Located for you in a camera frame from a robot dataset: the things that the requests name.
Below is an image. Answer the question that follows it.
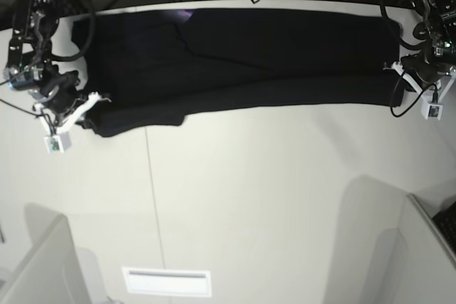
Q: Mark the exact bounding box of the black keyboard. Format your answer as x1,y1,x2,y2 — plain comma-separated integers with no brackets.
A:
432,202,456,251

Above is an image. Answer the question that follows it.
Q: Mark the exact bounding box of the black T-shirt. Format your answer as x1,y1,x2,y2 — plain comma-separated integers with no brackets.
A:
81,9,404,137

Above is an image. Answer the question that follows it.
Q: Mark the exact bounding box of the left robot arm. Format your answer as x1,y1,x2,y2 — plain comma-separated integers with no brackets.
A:
398,0,455,84

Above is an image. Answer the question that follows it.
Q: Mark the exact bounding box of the white partition panel right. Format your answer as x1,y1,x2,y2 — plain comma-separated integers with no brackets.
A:
373,193,456,304

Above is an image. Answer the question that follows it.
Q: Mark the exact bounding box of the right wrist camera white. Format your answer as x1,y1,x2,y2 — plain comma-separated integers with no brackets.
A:
32,92,112,154

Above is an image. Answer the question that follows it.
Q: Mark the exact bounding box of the white partition panel left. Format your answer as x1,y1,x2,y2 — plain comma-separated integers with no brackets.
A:
1,214,92,304

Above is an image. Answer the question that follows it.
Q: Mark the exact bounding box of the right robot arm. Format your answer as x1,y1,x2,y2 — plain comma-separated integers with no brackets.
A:
3,0,95,117

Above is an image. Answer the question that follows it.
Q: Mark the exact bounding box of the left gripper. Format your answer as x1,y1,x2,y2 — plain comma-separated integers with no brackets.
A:
400,53,455,87

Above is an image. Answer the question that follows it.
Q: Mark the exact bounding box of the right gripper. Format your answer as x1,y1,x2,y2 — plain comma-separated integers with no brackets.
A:
30,70,81,119

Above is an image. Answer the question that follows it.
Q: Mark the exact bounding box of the white partition panel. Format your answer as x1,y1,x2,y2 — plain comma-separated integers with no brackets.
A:
373,193,456,304
1,214,92,304

